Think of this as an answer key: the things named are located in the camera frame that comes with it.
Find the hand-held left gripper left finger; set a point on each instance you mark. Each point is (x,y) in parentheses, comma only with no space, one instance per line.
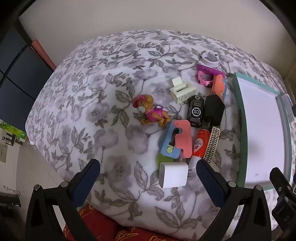
(84,185)

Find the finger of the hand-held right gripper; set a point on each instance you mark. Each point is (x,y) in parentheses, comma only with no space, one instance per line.
(283,185)

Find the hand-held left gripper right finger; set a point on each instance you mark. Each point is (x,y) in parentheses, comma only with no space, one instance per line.
(211,183)

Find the black gold patterned lighter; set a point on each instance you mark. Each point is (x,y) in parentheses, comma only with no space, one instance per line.
(212,144)

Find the red and white tube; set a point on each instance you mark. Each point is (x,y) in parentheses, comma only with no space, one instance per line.
(200,144)

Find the white charger cube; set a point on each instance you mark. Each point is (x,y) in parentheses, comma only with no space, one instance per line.
(172,175)

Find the pink and blue plastic toy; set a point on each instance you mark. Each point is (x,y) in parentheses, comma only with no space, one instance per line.
(182,139)

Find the teal rimmed white tray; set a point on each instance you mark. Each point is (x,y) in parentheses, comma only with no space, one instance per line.
(263,129)

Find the black toy car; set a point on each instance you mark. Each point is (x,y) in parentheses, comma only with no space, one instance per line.
(196,111)

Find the black charger block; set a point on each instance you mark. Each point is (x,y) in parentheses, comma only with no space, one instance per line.
(215,107)

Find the toy dog with pink cap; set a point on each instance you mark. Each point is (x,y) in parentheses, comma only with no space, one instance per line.
(152,113)

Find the orange and blue plastic toy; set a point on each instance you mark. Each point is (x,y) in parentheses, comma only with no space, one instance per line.
(218,89)

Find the cream hair claw clip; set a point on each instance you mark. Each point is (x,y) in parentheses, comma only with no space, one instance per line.
(179,91)

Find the pink wristband watch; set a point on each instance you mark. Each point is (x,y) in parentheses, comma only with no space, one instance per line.
(204,78)

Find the purple highlighter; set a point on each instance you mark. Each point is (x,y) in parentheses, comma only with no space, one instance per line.
(208,68)

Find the red patterned cloth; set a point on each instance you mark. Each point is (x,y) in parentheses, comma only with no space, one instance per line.
(104,222)

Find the white power strip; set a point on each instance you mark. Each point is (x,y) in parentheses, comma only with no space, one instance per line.
(290,104)

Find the green box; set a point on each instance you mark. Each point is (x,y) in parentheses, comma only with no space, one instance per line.
(11,131)

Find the floral blanket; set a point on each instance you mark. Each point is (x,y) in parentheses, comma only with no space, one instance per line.
(92,81)

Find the dark cabinet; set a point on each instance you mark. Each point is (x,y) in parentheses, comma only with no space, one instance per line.
(16,76)

